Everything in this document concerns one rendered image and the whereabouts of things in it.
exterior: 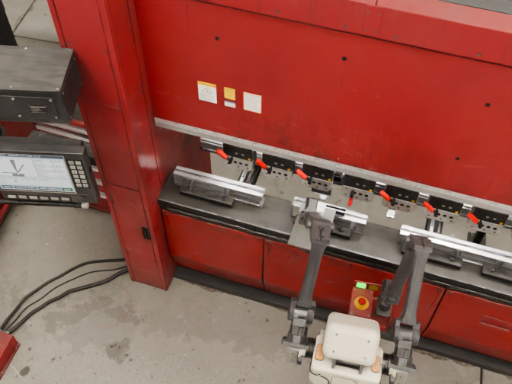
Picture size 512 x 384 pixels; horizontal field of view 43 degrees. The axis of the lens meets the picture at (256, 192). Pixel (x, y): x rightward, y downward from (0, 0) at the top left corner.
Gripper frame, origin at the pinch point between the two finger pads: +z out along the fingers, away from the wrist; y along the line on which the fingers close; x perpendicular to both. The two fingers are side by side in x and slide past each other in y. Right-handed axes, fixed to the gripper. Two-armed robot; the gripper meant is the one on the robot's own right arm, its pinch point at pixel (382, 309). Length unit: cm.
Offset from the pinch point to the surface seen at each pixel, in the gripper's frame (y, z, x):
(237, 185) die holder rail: 51, -5, 83
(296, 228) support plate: 29, -14, 47
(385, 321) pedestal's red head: -3.3, 9.1, -3.2
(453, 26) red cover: 68, -136, 1
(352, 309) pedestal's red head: -2.4, 1.4, 14.1
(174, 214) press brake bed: 34, 11, 116
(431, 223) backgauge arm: 52, 7, -21
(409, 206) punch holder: 43, -32, -4
